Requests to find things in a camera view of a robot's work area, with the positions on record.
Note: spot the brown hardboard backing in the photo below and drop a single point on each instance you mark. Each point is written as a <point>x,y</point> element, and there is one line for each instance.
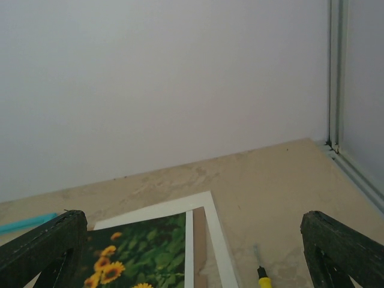
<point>200,246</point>

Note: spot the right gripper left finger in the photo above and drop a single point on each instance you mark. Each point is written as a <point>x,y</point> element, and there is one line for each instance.
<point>50,252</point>

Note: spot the right aluminium corner post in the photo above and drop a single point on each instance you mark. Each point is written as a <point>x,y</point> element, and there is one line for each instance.
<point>334,146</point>

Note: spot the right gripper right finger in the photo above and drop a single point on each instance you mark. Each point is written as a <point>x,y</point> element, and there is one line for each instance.
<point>337,256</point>

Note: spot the teal wooden photo frame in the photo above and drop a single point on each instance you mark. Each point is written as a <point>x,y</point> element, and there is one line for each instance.
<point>27,223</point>

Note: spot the sunflower photo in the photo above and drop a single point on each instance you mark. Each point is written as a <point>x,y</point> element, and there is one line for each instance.
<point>149,253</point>

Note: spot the yellow handled screwdriver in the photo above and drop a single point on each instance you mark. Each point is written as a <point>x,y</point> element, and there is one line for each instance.
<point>264,280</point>

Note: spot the white passe-partout mat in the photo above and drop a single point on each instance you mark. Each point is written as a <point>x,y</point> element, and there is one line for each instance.
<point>228,275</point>

